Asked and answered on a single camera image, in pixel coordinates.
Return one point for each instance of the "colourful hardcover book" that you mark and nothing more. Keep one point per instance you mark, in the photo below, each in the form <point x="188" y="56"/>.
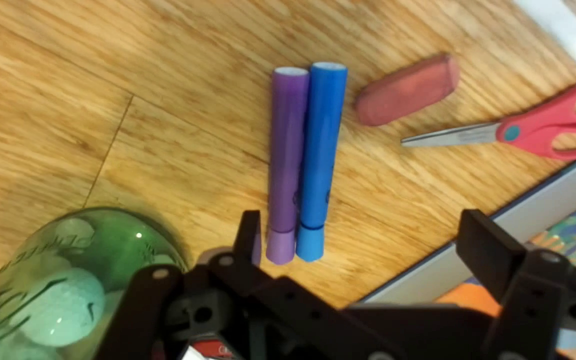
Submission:
<point x="569" y="233"/>

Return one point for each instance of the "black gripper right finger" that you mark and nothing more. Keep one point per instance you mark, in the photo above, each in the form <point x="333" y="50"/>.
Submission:
<point x="520" y="286"/>

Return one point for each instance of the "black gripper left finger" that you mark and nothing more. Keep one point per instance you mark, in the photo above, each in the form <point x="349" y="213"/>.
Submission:
<point x="249" y="241"/>

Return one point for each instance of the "pink eraser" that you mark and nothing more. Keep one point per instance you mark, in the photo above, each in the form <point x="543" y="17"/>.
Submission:
<point x="405" y="91"/>

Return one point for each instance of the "blue marker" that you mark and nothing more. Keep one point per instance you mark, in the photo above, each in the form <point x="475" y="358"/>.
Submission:
<point x="320" y="146"/>

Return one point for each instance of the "purple marker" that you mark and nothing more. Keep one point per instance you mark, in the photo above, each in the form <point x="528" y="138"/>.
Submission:
<point x="286" y="161"/>

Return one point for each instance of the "green glass jar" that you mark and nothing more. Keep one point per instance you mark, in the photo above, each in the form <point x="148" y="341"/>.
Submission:
<point x="54" y="301"/>

